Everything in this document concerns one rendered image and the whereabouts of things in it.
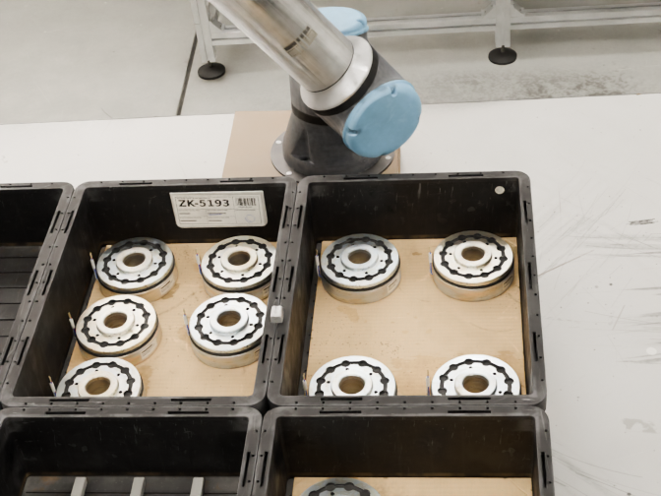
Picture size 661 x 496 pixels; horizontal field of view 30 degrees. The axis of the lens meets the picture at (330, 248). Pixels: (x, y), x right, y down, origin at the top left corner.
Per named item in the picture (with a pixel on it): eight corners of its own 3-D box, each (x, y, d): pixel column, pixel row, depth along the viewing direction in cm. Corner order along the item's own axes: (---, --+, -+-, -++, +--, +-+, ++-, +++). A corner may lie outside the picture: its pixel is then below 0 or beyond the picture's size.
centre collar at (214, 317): (212, 308, 154) (211, 304, 154) (251, 307, 154) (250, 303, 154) (207, 336, 151) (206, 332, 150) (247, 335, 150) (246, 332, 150)
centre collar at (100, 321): (98, 310, 156) (97, 307, 156) (138, 308, 156) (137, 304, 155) (93, 339, 152) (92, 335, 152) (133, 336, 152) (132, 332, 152)
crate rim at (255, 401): (81, 195, 167) (77, 180, 165) (300, 189, 164) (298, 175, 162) (0, 420, 137) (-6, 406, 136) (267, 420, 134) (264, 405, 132)
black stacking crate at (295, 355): (309, 244, 170) (300, 179, 162) (526, 240, 166) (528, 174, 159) (278, 474, 140) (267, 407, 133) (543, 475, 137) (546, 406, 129)
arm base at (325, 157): (279, 130, 194) (274, 75, 188) (375, 121, 195) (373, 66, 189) (287, 185, 182) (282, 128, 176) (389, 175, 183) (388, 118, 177)
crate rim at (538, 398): (300, 189, 164) (298, 175, 162) (529, 184, 160) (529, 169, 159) (267, 420, 134) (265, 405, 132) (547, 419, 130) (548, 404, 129)
